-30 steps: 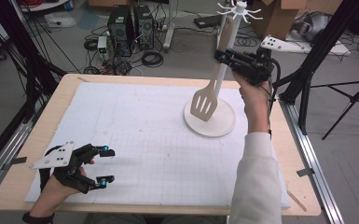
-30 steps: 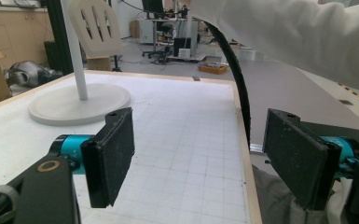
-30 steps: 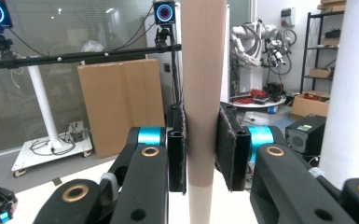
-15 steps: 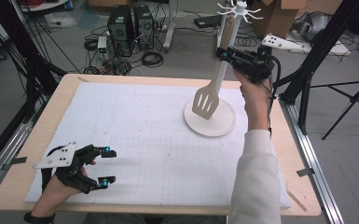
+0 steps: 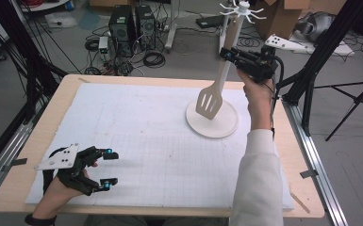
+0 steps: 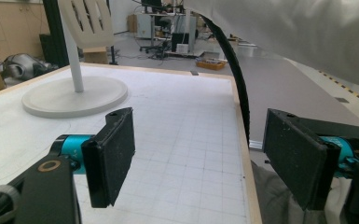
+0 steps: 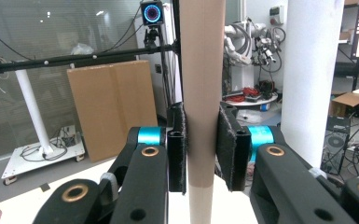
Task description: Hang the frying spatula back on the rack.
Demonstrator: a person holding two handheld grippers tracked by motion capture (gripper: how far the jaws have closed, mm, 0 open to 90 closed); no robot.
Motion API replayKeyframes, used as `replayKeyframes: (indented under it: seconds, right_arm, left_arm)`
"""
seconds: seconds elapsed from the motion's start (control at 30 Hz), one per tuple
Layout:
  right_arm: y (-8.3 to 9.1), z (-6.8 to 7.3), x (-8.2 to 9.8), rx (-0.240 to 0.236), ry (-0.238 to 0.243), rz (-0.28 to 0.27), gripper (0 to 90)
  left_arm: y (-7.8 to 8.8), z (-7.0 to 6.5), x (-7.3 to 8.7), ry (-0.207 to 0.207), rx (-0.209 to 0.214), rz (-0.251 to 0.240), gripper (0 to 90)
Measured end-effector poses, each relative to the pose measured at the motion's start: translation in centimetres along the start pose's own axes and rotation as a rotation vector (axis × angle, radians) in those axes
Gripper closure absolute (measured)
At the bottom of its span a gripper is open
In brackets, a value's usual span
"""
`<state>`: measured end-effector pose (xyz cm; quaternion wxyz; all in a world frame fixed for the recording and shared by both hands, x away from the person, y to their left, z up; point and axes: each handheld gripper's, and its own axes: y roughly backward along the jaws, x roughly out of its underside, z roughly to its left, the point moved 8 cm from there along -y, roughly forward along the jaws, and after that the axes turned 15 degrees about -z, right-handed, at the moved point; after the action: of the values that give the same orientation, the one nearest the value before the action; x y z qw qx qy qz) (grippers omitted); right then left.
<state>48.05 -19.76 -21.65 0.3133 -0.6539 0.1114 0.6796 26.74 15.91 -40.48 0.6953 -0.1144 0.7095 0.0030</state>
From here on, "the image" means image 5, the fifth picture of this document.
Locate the person's left hand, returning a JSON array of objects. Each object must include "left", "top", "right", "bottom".
[{"left": 32, "top": 176, "right": 88, "bottom": 218}]

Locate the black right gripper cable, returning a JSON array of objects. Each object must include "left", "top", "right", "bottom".
[{"left": 269, "top": 56, "right": 286, "bottom": 139}]

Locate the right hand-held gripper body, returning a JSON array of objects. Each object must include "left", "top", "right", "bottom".
[{"left": 237, "top": 33, "right": 311, "bottom": 85}]

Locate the large cardboard box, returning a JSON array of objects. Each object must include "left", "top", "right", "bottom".
[{"left": 254, "top": 0, "right": 311, "bottom": 43}]

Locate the beige slotted spatula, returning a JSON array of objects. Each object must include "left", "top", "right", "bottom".
[{"left": 194, "top": 18, "right": 243, "bottom": 121}]

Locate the black tripod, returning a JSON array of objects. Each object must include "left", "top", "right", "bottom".
[{"left": 313, "top": 74, "right": 363, "bottom": 142}]

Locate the white foam board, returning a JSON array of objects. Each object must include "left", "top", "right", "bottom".
[{"left": 290, "top": 30, "right": 356, "bottom": 57}]

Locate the white stand leg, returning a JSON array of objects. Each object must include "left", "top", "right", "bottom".
[
  {"left": 218, "top": 14, "right": 231, "bottom": 59},
  {"left": 164, "top": 0, "right": 179, "bottom": 54}
]

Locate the aluminium rail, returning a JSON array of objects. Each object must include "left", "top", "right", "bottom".
[
  {"left": 0, "top": 121, "right": 35, "bottom": 206},
  {"left": 282, "top": 99, "right": 349, "bottom": 226}
]

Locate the black metal frame post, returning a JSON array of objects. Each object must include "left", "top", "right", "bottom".
[
  {"left": 0, "top": 0, "right": 69, "bottom": 124},
  {"left": 274, "top": 0, "right": 363, "bottom": 137}
]

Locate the black flat device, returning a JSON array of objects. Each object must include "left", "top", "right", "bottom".
[{"left": 195, "top": 14, "right": 234, "bottom": 29}]

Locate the white gridded mat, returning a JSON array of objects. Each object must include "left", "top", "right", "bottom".
[{"left": 25, "top": 82, "right": 296, "bottom": 211}]

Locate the thin wooden stick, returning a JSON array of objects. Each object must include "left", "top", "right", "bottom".
[{"left": 289, "top": 191, "right": 311, "bottom": 215}]

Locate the black wristband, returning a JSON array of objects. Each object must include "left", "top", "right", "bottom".
[{"left": 24, "top": 213, "right": 58, "bottom": 226}]

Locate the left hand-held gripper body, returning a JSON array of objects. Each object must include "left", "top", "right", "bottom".
[{"left": 34, "top": 143, "right": 100, "bottom": 198}]

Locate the grey rounded device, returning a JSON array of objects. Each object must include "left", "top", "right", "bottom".
[{"left": 295, "top": 11, "right": 335, "bottom": 43}]

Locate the white hook rack stand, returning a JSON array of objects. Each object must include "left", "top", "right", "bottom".
[{"left": 185, "top": 0, "right": 268, "bottom": 139}]

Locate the coiled black cable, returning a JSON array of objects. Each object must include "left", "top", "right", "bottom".
[
  {"left": 237, "top": 35, "right": 261, "bottom": 49},
  {"left": 142, "top": 51, "right": 167, "bottom": 69}
]

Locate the round white table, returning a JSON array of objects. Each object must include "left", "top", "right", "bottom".
[{"left": 18, "top": 0, "right": 73, "bottom": 13}]

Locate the person's right hand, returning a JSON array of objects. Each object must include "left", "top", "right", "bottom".
[{"left": 237, "top": 69, "right": 276, "bottom": 106}]

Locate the small white electronic box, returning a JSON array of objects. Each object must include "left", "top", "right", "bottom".
[{"left": 98, "top": 36, "right": 109, "bottom": 55}]

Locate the black computer tower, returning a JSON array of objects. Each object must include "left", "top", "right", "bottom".
[
  {"left": 134, "top": 4, "right": 157, "bottom": 52},
  {"left": 107, "top": 5, "right": 137, "bottom": 58}
]

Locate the metal table clamp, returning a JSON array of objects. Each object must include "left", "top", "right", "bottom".
[
  {"left": 1, "top": 157, "right": 28, "bottom": 172},
  {"left": 299, "top": 169, "right": 320, "bottom": 180}
]

